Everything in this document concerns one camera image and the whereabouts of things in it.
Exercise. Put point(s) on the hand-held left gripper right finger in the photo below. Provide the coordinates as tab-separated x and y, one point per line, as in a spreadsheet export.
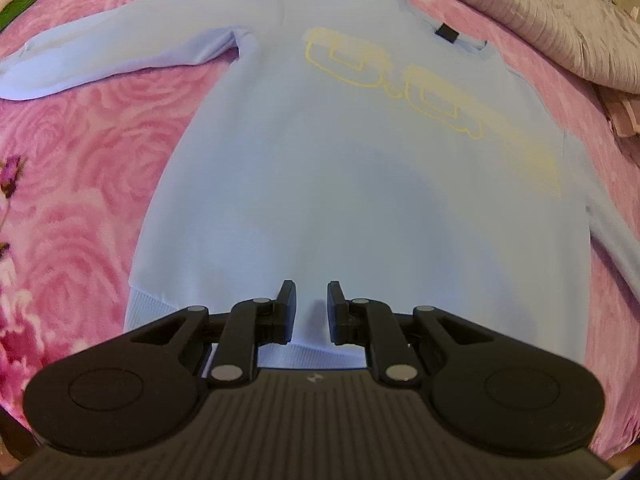
331	312

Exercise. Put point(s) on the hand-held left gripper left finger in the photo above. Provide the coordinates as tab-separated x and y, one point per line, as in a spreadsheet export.
291	312

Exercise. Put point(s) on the light blue sweatshirt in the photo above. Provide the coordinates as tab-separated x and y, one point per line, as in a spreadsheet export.
325	160

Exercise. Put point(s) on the pink floral blanket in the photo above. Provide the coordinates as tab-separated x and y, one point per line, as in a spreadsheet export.
75	185

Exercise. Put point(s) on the folded pink cloth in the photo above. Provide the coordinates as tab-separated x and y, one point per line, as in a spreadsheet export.
625	112

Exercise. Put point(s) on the lilac ribbed quilt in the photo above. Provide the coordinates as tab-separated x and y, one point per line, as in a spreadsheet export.
550	20

